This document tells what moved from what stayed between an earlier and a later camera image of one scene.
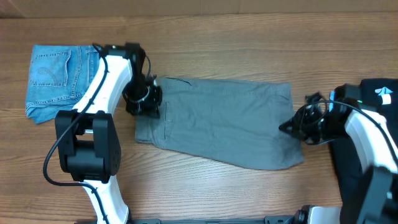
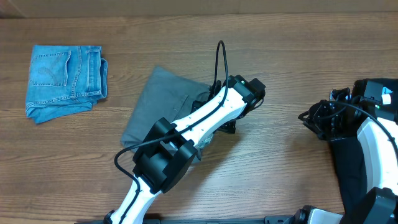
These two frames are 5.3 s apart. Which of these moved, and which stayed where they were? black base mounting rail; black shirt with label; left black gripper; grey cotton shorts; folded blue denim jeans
Moved: left black gripper; grey cotton shorts
Stayed: black base mounting rail; black shirt with label; folded blue denim jeans
